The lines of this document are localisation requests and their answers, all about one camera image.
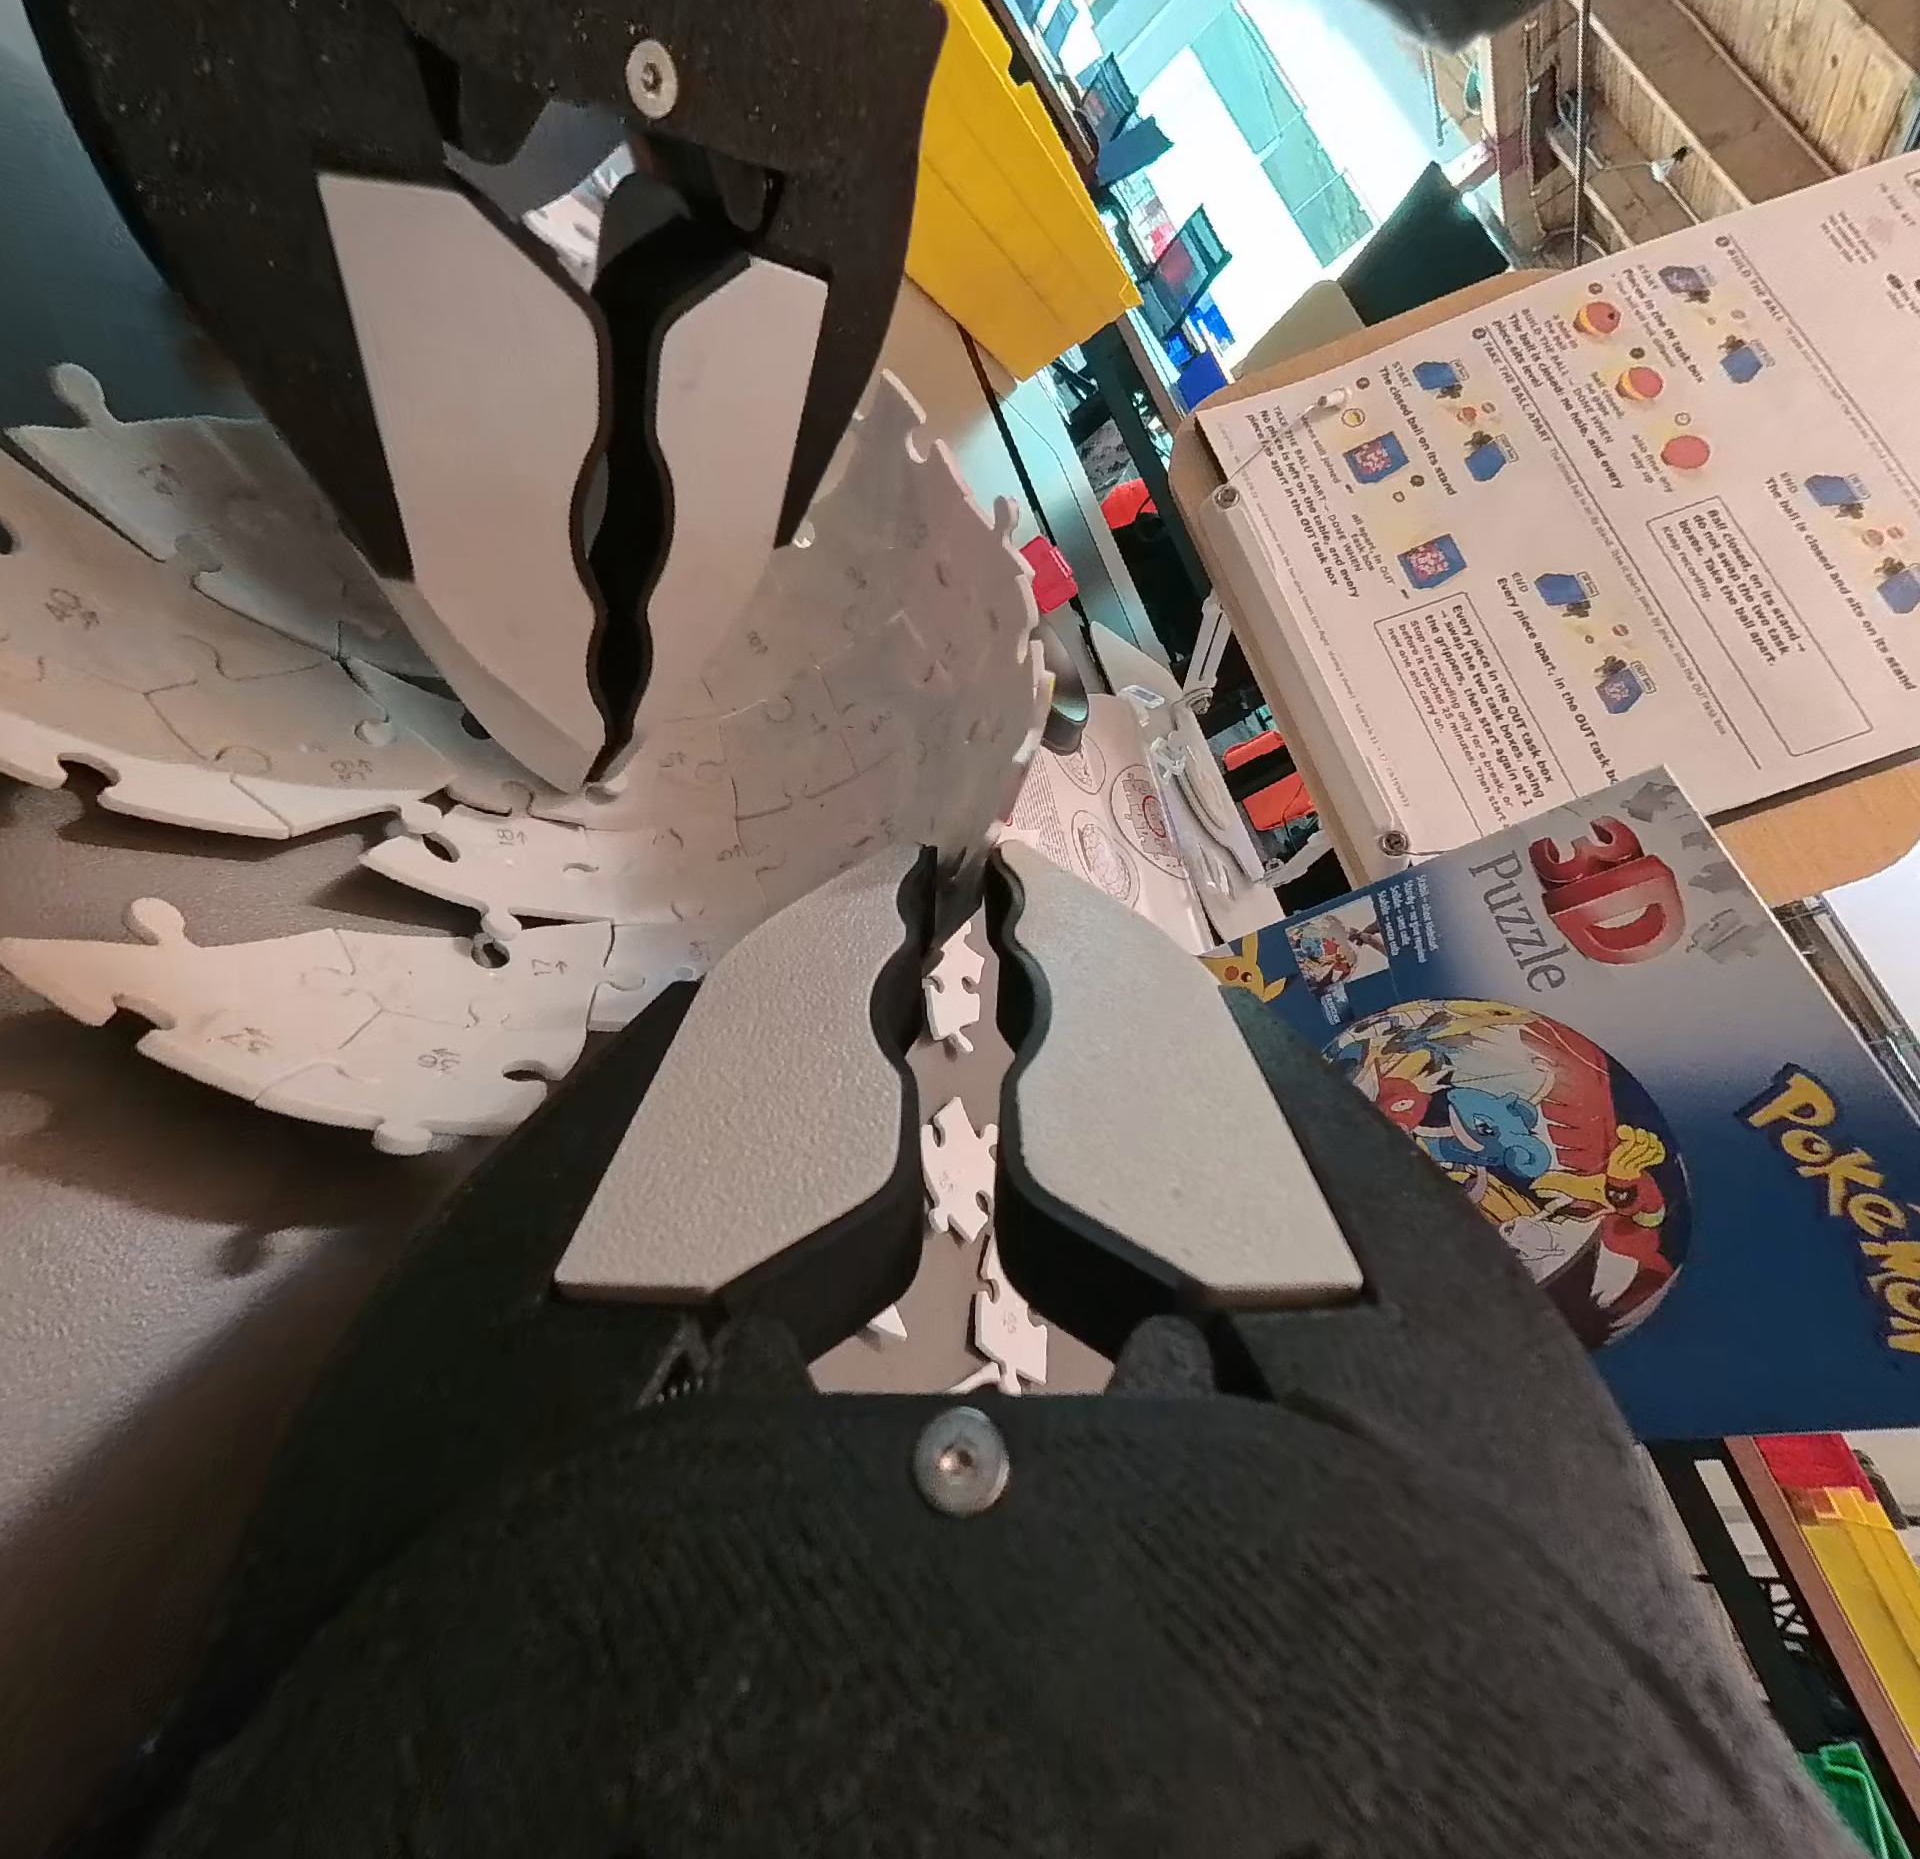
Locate instruction sheet board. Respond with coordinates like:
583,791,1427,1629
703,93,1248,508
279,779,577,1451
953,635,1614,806
1168,156,1920,885

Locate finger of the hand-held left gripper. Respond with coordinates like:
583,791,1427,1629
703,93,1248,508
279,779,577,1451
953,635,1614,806
594,248,837,791
315,170,623,800

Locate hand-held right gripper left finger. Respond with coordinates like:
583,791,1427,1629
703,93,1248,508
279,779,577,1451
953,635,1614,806
549,846,937,1353

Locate blue printed puzzle box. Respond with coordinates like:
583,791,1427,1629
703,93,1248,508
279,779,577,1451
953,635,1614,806
1207,767,1920,1441

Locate black monitor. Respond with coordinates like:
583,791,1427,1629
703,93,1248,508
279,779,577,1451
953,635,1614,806
1341,165,1509,324

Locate white puzzle strip section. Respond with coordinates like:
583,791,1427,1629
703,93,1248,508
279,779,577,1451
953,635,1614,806
0,899,623,1159

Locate green plastic bin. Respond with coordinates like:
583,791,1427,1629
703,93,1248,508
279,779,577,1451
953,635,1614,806
1800,1741,1920,1859

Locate white instruction leaflet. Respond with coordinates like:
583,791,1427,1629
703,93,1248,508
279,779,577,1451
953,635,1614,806
1035,691,1216,954

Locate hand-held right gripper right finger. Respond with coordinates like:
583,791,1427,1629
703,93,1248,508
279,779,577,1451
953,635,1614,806
986,835,1371,1362

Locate clear plastic parts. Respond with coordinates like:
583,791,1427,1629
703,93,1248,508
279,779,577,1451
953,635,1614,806
1148,691,1268,891

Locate large white puzzle ball shell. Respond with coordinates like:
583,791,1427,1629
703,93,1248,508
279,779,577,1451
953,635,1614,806
368,376,1055,991

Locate yellow plastic bin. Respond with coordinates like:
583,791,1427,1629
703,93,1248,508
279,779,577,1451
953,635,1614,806
905,0,1140,385
1800,1491,1920,1719

